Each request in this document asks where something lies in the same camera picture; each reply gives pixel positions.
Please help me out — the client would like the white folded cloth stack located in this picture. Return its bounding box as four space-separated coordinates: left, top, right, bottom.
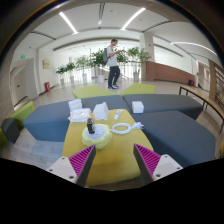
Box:
68 99 82 111

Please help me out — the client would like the white cube box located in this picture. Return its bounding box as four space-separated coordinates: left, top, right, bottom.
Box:
132 101 144 113

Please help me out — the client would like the right grey sofa block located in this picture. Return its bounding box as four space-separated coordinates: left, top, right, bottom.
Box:
132 111 216 167

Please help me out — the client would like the dark grey stool left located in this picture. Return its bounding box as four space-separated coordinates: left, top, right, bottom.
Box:
1 118 19 143

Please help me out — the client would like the left grey sofa block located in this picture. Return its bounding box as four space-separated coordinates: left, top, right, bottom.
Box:
24 95 130 142

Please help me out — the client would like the yellow ottoman table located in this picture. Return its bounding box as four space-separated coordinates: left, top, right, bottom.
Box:
61 108 155 187

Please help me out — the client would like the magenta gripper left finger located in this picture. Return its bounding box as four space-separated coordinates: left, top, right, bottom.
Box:
47 145 96 187

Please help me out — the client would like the potted plant far left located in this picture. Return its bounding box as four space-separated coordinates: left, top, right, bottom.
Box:
56 65 68 85

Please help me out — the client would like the potted plant white pot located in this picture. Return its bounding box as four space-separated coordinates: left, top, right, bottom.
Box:
90 49 106 76

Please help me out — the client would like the small white remote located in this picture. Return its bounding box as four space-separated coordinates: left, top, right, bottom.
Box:
114 110 123 120

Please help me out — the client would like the grey sofa block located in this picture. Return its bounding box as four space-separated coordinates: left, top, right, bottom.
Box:
24 95 130 142
123 94 203 120
132 111 216 167

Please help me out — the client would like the left green sofa block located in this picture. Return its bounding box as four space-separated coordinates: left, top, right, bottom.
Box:
72 86 114 99

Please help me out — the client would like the yellow-green round socket base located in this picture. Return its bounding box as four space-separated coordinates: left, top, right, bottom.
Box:
82 124 112 149

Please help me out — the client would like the potted plant right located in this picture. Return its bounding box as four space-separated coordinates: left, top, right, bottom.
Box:
127 47 150 81

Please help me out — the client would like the wooden bench right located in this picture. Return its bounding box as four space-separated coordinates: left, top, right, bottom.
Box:
179 85 224 132

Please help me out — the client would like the red fire extinguisher box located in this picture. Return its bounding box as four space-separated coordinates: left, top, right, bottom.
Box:
44 82 50 92

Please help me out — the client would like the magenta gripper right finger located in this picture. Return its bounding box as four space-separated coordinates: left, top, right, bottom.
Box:
133 144 182 185

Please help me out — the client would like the dark brown charger plug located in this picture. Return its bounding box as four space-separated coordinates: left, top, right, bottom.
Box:
87 117 95 134

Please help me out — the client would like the standing person with backpack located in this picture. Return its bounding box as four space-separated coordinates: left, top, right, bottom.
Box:
103 39 120 90

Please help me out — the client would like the green seat far left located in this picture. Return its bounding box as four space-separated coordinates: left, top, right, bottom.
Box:
0 101 34 147

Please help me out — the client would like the white tissue box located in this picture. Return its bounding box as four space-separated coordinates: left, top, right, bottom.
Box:
93 102 108 120

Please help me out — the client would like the green sofa block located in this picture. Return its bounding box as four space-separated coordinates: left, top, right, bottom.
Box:
120 83 156 96
72 86 114 99

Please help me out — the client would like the right green sofa block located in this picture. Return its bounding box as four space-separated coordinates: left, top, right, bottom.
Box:
120 83 156 96

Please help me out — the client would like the far grey sofa block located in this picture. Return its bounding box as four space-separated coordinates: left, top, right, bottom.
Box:
123 94 203 120

